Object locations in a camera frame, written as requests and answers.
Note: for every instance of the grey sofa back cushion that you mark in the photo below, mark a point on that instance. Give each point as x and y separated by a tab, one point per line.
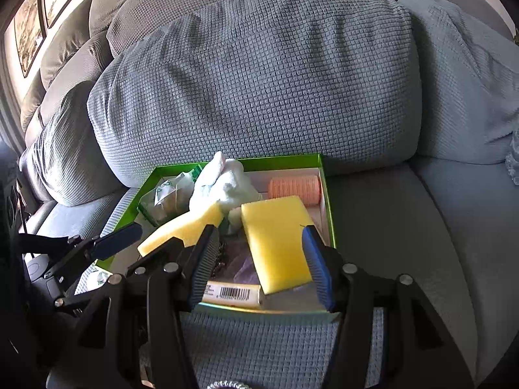
466	89
61	150

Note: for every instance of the tree-print tissue packet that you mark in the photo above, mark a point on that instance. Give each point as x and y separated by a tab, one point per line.
235	291

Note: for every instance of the pink hair roller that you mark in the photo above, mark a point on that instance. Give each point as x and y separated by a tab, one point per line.
294	188

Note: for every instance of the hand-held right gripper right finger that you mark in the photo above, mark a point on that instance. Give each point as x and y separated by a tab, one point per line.
316	267

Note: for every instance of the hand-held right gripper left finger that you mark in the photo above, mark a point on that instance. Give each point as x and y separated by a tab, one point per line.
204	267

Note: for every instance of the green-printed plastic zip bag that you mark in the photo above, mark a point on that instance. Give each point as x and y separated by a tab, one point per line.
170	198
95	279

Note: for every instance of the pale terry cloth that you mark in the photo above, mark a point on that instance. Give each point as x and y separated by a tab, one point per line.
223	188

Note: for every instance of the yellow sponge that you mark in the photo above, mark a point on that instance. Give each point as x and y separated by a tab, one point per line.
279	243
178	231

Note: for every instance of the wide grey back cushion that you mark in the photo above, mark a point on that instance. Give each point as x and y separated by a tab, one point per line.
259	81

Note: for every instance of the steel wool scourer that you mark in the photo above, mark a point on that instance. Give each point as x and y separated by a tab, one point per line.
222	257

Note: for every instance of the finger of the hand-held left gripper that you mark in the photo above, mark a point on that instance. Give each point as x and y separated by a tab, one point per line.
77	298
117	239

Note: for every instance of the green cardboard box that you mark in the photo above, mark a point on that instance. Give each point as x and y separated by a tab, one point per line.
284	159

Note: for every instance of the grey sofa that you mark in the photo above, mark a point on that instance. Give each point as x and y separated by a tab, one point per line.
405	231

